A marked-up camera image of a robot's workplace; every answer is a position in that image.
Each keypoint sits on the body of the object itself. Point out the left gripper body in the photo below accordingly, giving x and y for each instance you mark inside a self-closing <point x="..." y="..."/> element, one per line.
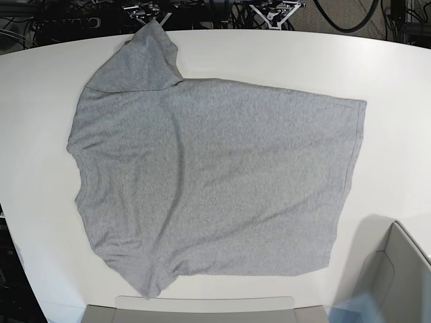
<point x="276" y="14"/>

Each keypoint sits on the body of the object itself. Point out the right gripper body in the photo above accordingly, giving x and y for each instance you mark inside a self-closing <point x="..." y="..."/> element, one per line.
<point x="147" y="11"/>

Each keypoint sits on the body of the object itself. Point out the grey T-shirt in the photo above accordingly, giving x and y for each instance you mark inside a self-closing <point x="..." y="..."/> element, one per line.
<point x="185" y="177"/>

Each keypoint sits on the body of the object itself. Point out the grey bin at right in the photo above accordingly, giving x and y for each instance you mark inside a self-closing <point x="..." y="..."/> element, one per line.
<point x="398" y="278"/>

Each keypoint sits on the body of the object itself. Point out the grey bin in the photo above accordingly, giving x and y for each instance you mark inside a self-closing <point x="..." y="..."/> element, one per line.
<point x="398" y="278"/>
<point x="263" y="309"/>

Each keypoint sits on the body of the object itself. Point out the grey bin at bottom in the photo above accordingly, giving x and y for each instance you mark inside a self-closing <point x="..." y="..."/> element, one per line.
<point x="263" y="309"/>

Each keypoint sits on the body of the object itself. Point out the blue translucent object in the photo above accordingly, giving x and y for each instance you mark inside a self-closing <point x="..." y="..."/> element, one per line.
<point x="361" y="308"/>

